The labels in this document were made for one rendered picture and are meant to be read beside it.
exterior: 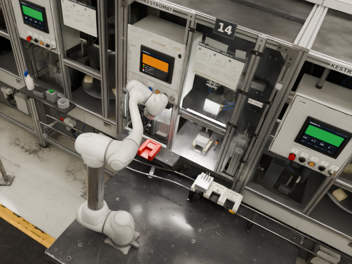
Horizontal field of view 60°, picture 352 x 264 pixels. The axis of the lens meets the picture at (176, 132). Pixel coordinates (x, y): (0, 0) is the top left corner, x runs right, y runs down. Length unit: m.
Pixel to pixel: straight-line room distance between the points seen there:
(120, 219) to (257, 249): 1.01
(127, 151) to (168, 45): 0.72
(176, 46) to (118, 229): 1.18
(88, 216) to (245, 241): 1.12
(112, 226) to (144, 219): 0.37
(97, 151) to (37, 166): 2.02
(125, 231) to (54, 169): 1.70
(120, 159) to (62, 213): 1.71
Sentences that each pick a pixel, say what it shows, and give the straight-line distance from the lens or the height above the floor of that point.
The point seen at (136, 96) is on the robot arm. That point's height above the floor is 1.49.
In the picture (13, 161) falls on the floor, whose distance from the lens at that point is 3.74.
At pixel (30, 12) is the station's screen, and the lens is 2.66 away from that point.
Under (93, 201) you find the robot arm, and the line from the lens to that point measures 1.98.
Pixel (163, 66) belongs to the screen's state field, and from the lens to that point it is 2.02.
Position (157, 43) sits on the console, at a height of 1.78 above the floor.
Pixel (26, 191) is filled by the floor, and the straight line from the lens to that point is 3.45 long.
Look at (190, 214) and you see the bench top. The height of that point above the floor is 0.68.
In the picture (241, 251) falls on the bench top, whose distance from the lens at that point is 2.37.
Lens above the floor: 2.70
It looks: 43 degrees down
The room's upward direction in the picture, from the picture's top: 10 degrees clockwise
